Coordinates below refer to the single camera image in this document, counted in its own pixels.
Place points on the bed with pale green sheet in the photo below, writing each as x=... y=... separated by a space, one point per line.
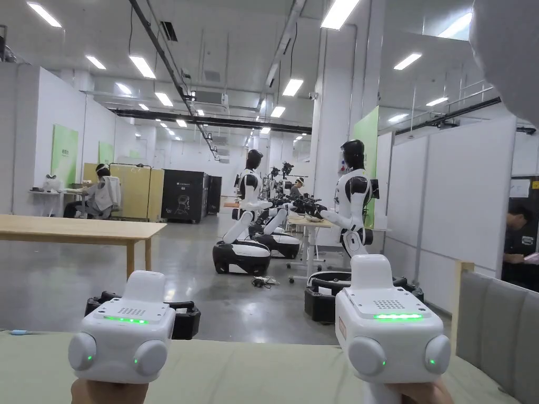
x=252 y=374

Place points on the wooden panel cart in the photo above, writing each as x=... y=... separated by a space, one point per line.
x=139 y=193

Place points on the person's left hand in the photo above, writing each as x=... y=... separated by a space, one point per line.
x=99 y=392

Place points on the grey padded headboard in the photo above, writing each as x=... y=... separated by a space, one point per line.
x=497 y=332

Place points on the person's right hand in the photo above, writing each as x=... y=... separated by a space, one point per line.
x=425 y=393

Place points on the white-legged wooden desk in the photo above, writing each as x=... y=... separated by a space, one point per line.
x=309 y=235

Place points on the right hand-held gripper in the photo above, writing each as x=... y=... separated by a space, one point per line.
x=387 y=345

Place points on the black crate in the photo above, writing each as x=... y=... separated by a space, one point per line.
x=187 y=195

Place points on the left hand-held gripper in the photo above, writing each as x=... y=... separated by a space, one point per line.
x=122 y=341

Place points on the white and black humanoid robot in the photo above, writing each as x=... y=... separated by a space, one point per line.
x=353 y=198
x=282 y=240
x=244 y=248

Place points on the white desk with items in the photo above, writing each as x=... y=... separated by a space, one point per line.
x=54 y=189

